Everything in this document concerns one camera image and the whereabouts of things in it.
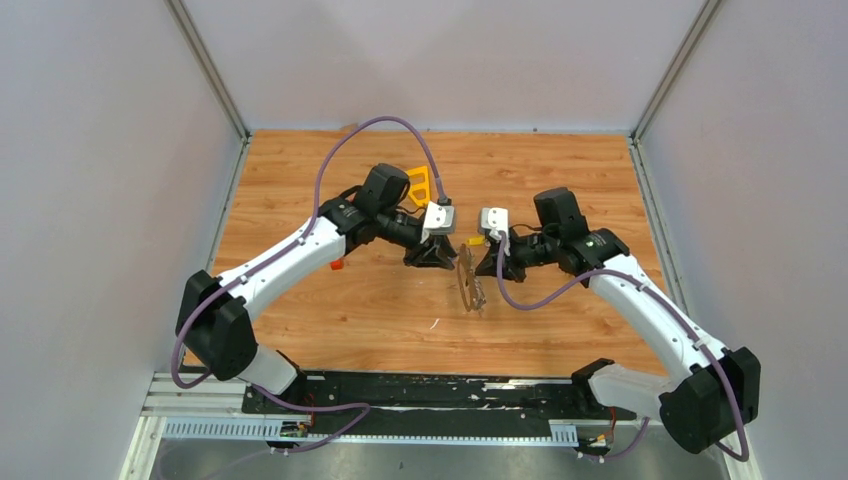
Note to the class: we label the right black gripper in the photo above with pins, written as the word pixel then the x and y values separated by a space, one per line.
pixel 489 263

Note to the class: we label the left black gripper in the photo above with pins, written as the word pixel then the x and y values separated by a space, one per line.
pixel 433 253

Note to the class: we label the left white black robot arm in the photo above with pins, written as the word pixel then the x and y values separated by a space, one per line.
pixel 215 320

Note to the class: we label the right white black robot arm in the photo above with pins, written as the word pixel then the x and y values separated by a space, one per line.
pixel 708 393

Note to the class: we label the yellow triangular plastic piece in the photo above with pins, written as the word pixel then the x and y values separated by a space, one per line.
pixel 419 192

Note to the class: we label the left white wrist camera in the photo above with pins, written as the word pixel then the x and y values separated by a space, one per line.
pixel 439 220

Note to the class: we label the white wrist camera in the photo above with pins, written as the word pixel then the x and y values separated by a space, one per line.
pixel 493 223
pixel 439 220

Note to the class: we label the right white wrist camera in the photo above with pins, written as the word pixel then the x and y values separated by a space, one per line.
pixel 493 223

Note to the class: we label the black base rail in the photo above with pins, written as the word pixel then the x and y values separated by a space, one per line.
pixel 429 405

